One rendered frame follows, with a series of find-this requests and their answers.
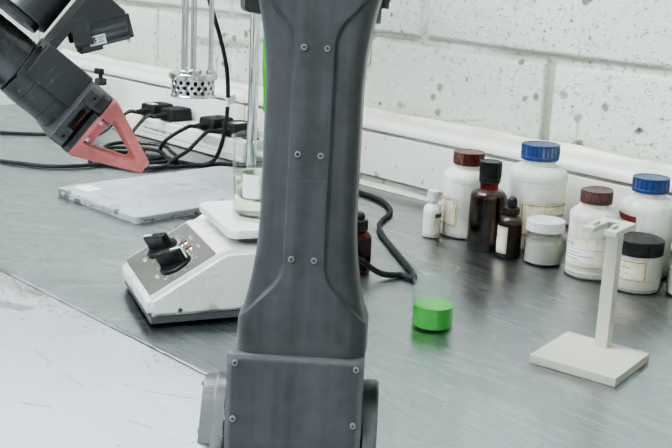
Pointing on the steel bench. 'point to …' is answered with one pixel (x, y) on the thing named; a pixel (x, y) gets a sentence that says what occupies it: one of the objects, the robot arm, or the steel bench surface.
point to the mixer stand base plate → (154, 194)
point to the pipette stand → (556, 350)
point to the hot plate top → (218, 213)
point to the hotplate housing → (201, 281)
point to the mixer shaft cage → (184, 82)
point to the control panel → (153, 281)
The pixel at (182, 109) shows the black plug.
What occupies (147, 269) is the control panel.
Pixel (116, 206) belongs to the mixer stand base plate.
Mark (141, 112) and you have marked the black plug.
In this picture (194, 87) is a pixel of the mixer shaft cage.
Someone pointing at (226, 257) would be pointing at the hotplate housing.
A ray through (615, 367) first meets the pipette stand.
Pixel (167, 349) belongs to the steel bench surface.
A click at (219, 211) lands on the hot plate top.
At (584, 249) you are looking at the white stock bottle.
